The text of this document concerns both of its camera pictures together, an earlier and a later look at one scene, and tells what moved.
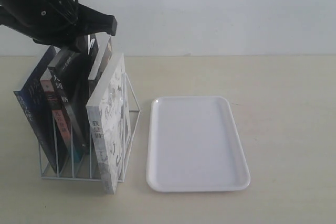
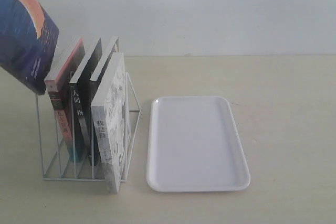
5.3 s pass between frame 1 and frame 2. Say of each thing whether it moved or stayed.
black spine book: moved
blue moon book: moved
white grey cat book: stayed
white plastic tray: stayed
